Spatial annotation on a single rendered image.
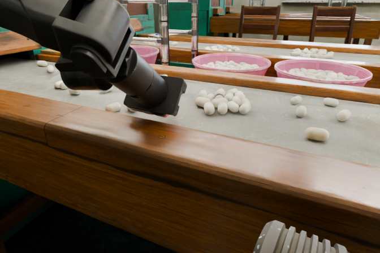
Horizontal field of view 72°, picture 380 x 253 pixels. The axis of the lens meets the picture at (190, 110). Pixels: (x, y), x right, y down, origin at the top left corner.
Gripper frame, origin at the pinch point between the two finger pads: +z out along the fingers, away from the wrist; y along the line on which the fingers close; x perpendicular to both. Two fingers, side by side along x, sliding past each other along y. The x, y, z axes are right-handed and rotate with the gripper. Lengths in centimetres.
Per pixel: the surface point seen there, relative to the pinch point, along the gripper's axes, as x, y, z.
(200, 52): -37, 18, 44
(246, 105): -4.8, -13.4, 5.5
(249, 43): -59, 5, 72
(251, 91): -12.9, -11.3, 18.4
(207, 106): -2.4, -6.3, 2.6
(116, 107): 2.5, 11.7, -2.2
